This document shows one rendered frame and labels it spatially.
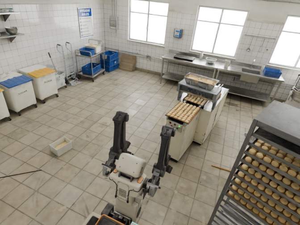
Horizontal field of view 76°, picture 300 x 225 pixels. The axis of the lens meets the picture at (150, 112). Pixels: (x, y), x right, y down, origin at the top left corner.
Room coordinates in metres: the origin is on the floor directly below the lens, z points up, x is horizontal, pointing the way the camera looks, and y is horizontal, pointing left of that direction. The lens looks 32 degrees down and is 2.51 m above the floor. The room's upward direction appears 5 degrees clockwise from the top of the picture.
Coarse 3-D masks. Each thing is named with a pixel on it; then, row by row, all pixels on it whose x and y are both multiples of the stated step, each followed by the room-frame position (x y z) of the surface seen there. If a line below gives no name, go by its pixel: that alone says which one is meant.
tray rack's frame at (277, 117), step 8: (272, 104) 1.43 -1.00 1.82; (280, 104) 1.44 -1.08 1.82; (264, 112) 1.28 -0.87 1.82; (272, 112) 1.29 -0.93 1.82; (280, 112) 1.30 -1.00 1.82; (288, 112) 1.31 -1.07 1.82; (296, 112) 1.33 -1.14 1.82; (264, 120) 1.17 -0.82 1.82; (272, 120) 1.18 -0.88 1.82; (280, 120) 1.19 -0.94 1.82; (288, 120) 1.20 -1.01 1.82; (296, 120) 1.21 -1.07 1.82; (272, 128) 1.09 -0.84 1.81; (280, 128) 1.08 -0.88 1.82; (288, 128) 1.09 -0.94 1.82; (296, 128) 1.10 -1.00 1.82; (288, 136) 1.02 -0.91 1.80; (296, 136) 1.00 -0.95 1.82; (216, 224) 1.34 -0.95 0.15; (224, 224) 1.35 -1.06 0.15; (232, 224) 1.36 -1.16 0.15
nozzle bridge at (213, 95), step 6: (180, 84) 3.25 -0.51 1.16; (186, 84) 3.23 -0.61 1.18; (180, 90) 3.27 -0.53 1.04; (186, 90) 3.27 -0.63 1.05; (192, 90) 3.21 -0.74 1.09; (198, 90) 3.07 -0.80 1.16; (204, 90) 3.05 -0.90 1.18; (216, 90) 3.10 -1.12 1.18; (180, 96) 3.39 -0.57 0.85; (198, 96) 3.09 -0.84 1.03; (210, 96) 3.04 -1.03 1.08; (216, 96) 2.91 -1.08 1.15; (216, 102) 3.05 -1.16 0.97
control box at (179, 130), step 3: (168, 120) 2.53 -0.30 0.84; (168, 123) 2.53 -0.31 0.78; (171, 123) 2.50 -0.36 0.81; (174, 123) 2.48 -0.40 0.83; (177, 123) 2.47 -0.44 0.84; (174, 126) 2.47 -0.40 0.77; (177, 126) 2.45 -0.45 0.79; (180, 126) 2.42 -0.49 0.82; (177, 129) 2.44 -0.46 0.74; (180, 129) 2.42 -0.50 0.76; (180, 132) 2.41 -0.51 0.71
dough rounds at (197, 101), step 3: (189, 96) 3.28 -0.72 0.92; (192, 96) 3.30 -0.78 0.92; (195, 96) 3.35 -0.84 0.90; (186, 99) 3.17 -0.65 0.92; (189, 99) 3.17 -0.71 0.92; (192, 99) 3.18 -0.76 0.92; (195, 99) 3.20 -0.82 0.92; (198, 99) 3.20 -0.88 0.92; (201, 99) 3.22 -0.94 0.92; (204, 99) 3.27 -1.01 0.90; (195, 102) 3.07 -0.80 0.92; (198, 102) 3.08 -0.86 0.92; (201, 102) 3.13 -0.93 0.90; (204, 102) 3.11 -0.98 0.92
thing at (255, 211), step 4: (228, 192) 1.20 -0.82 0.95; (232, 192) 1.19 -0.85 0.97; (232, 196) 1.16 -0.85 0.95; (236, 196) 1.15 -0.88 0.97; (240, 200) 1.12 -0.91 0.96; (244, 204) 1.09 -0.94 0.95; (248, 204) 1.08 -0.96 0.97; (248, 208) 1.05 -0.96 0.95; (252, 208) 1.05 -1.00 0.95; (256, 212) 1.01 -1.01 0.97; (260, 212) 1.01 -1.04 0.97; (260, 216) 0.98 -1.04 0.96; (264, 216) 0.98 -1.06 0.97; (264, 220) 0.96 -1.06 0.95; (268, 220) 0.95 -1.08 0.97; (272, 224) 0.93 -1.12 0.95; (276, 224) 0.92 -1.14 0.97
